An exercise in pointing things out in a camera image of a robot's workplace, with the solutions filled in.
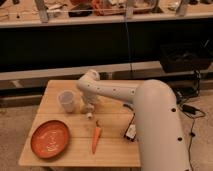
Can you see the orange plate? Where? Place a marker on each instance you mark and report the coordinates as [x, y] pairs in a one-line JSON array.
[[50, 139]]

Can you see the black power adapter with cable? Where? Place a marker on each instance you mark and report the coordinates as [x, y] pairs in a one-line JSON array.
[[192, 113]]

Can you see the clear plastic cup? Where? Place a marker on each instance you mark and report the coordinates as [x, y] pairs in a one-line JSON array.
[[67, 100]]

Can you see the wooden table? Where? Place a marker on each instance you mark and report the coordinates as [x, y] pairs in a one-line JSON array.
[[113, 150]]

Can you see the black bin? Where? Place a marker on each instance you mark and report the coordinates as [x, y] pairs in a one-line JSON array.
[[183, 57]]

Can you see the white plastic bottle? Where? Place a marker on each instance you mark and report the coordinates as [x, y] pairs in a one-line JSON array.
[[88, 110]]

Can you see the orange carrot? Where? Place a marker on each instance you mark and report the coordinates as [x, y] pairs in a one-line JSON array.
[[96, 135]]

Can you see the black chocolate bar package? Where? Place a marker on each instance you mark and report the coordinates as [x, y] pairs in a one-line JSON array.
[[130, 132]]

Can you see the blue sponge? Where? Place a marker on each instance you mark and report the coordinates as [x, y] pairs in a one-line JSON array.
[[128, 106]]

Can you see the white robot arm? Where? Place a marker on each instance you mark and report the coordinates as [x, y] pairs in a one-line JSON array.
[[158, 127]]

